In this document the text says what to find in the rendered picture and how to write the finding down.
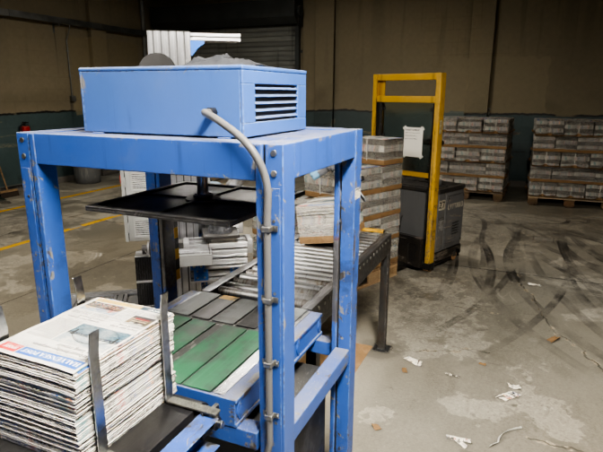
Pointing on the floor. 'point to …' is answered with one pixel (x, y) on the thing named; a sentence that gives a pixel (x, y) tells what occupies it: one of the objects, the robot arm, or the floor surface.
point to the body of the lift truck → (414, 219)
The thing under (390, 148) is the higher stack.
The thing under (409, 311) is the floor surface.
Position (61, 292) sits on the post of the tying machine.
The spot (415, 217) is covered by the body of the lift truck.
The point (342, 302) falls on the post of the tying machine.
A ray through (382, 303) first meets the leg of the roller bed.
